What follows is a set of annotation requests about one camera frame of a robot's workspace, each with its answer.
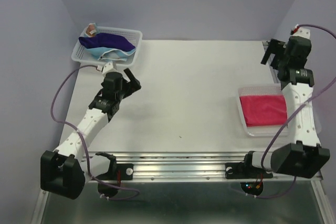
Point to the white source basket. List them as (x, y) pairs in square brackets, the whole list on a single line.
[(80, 54)]

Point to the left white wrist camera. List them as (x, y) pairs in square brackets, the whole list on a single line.
[(107, 68)]

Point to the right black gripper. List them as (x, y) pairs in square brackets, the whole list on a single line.
[(275, 47)]

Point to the pink towel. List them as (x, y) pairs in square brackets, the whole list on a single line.
[(264, 110)]

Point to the light blue towel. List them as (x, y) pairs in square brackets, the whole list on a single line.
[(110, 54)]

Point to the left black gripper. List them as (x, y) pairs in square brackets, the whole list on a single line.
[(134, 83)]

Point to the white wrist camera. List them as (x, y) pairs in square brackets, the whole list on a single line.
[(300, 32), (107, 68)]

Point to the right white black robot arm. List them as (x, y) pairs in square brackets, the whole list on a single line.
[(303, 156)]

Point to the purple towel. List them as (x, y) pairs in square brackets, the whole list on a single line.
[(106, 40)]

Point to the white target basket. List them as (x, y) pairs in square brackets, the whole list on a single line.
[(299, 125)]

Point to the aluminium mounting rail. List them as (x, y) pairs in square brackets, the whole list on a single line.
[(182, 167)]

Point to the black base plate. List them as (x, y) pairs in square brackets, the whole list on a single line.
[(241, 171), (115, 171)]

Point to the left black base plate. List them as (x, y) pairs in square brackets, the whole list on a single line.
[(115, 171)]

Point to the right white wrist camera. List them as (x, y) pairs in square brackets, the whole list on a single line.
[(300, 32)]

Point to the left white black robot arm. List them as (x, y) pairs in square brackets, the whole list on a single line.
[(65, 170)]

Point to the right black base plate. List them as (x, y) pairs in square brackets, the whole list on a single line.
[(241, 171)]

